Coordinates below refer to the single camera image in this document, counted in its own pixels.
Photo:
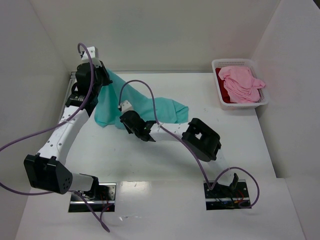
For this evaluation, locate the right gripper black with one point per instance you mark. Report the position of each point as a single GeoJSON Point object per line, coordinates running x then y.
{"type": "Point", "coordinates": [129, 120]}

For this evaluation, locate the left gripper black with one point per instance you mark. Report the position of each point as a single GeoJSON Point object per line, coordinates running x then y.
{"type": "Point", "coordinates": [102, 78]}

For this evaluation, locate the teal t shirt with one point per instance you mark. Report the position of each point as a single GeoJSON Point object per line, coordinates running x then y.
{"type": "Point", "coordinates": [107, 112]}

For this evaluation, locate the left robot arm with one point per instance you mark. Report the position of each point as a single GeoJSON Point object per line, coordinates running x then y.
{"type": "Point", "coordinates": [46, 170]}

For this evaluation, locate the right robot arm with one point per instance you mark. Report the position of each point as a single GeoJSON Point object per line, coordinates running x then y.
{"type": "Point", "coordinates": [196, 135]}

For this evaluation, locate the red t shirt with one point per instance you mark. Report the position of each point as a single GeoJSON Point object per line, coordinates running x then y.
{"type": "Point", "coordinates": [224, 93]}

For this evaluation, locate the pink t shirt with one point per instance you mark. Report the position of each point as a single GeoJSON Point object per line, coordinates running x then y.
{"type": "Point", "coordinates": [241, 85]}

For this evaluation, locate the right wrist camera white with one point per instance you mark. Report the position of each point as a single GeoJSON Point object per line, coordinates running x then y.
{"type": "Point", "coordinates": [125, 106]}

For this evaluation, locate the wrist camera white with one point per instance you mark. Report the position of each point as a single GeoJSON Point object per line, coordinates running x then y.
{"type": "Point", "coordinates": [125, 106]}
{"type": "Point", "coordinates": [94, 55]}

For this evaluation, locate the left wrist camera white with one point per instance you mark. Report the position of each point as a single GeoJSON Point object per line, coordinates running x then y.
{"type": "Point", "coordinates": [94, 55]}

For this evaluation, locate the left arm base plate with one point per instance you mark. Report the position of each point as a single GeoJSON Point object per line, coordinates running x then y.
{"type": "Point", "coordinates": [103, 200]}

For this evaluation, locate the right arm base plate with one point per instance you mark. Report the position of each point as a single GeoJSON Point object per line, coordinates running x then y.
{"type": "Point", "coordinates": [219, 199]}

